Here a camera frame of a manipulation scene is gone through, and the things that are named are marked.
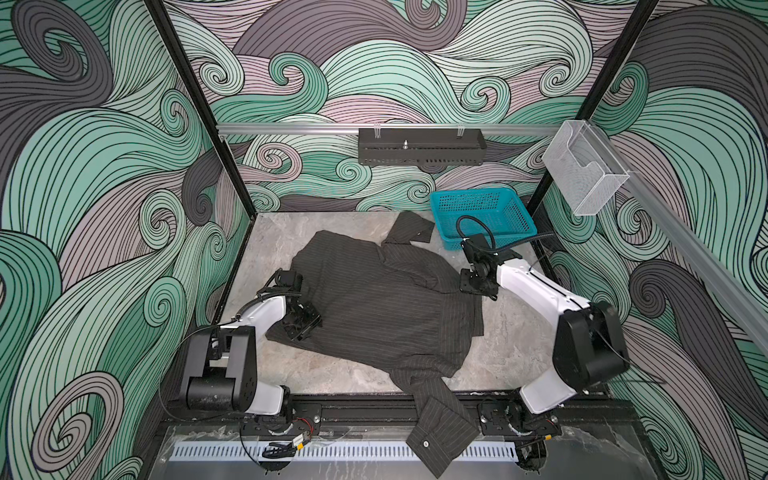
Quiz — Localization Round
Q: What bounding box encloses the left black frame post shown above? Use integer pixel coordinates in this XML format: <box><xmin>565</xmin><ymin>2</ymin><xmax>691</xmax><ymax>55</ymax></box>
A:
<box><xmin>144</xmin><ymin>0</ymin><xmax>257</xmax><ymax>222</ymax></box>

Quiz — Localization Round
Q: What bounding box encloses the aluminium wall rail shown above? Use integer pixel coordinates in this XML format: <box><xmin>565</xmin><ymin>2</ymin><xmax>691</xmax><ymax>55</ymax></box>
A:
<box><xmin>216</xmin><ymin>122</ymin><xmax>560</xmax><ymax>137</ymax></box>
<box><xmin>595</xmin><ymin>128</ymin><xmax>767</xmax><ymax>352</ymax></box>

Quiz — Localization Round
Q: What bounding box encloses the black perforated wall tray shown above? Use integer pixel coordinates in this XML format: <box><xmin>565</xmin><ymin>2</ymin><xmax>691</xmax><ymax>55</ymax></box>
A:
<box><xmin>357</xmin><ymin>127</ymin><xmax>487</xmax><ymax>172</ymax></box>

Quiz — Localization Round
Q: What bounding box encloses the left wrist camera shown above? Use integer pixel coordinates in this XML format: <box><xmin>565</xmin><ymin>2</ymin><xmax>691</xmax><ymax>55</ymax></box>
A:
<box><xmin>274</xmin><ymin>269</ymin><xmax>303</xmax><ymax>296</ymax></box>

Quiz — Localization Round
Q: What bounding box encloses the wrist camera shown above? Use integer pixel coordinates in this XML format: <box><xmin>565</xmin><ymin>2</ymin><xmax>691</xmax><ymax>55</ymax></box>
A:
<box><xmin>274</xmin><ymin>269</ymin><xmax>303</xmax><ymax>296</ymax></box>
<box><xmin>461</xmin><ymin>234</ymin><xmax>494</xmax><ymax>265</ymax></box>

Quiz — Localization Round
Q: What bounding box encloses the aluminium back wall rail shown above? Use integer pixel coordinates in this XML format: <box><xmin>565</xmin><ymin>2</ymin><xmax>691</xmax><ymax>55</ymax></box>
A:
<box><xmin>216</xmin><ymin>122</ymin><xmax>560</xmax><ymax>137</ymax></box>

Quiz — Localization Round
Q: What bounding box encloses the aluminium right wall rail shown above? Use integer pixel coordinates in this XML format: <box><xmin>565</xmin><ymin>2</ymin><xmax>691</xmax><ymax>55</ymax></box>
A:
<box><xmin>595</xmin><ymin>128</ymin><xmax>767</xmax><ymax>352</ymax></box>

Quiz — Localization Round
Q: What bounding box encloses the dark pinstriped long sleeve shirt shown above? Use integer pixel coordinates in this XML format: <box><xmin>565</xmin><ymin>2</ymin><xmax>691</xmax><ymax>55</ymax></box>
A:
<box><xmin>291</xmin><ymin>211</ymin><xmax>484</xmax><ymax>477</ymax></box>

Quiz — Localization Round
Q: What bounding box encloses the right black frame post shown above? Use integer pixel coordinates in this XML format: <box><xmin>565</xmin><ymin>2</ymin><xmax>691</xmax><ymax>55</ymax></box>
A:
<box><xmin>527</xmin><ymin>1</ymin><xmax>658</xmax><ymax>215</ymax></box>

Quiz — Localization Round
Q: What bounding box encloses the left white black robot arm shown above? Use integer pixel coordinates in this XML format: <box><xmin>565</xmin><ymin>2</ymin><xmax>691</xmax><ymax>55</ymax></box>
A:
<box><xmin>179</xmin><ymin>269</ymin><xmax>322</xmax><ymax>416</ymax></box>

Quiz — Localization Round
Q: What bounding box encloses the clear plastic wall bin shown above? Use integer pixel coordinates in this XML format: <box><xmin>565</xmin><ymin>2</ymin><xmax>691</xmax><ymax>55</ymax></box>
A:
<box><xmin>542</xmin><ymin>120</ymin><xmax>629</xmax><ymax>216</ymax></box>

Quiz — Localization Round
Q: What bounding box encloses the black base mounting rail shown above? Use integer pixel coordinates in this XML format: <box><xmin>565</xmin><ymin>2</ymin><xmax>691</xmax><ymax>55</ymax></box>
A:
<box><xmin>163</xmin><ymin>390</ymin><xmax>639</xmax><ymax>439</ymax></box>

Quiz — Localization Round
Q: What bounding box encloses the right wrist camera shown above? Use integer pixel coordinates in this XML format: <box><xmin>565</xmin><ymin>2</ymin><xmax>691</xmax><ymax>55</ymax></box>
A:
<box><xmin>461</xmin><ymin>234</ymin><xmax>494</xmax><ymax>265</ymax></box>

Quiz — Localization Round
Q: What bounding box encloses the teal plastic basket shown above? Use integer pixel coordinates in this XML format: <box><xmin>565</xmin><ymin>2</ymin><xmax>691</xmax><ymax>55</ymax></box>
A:
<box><xmin>429</xmin><ymin>188</ymin><xmax>537</xmax><ymax>251</ymax></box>

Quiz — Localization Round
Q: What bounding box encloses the black frame post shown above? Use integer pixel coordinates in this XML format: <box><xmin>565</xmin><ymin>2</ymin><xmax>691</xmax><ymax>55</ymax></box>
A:
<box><xmin>527</xmin><ymin>1</ymin><xmax>658</xmax><ymax>215</ymax></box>
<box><xmin>144</xmin><ymin>0</ymin><xmax>257</xmax><ymax>222</ymax></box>

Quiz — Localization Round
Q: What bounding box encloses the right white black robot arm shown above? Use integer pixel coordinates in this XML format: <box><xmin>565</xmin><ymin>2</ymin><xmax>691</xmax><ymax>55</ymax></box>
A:
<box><xmin>456</xmin><ymin>215</ymin><xmax>631</xmax><ymax>414</ymax></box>

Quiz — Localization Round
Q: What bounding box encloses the white slotted cable duct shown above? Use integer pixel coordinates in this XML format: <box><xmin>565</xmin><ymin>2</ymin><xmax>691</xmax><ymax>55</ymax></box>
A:
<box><xmin>169</xmin><ymin>441</ymin><xmax>518</xmax><ymax>463</ymax></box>

